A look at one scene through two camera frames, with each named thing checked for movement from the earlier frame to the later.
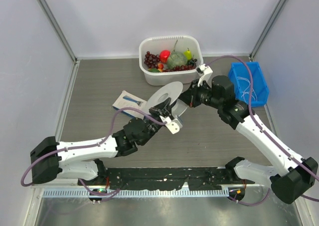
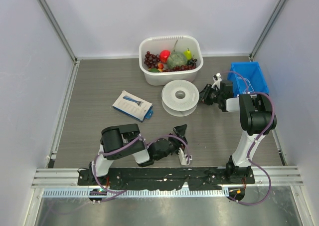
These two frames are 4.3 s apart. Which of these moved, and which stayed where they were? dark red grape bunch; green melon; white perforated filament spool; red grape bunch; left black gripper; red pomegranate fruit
Moved: left black gripper; white perforated filament spool
Stayed: green melon; red grape bunch; dark red grape bunch; red pomegranate fruit
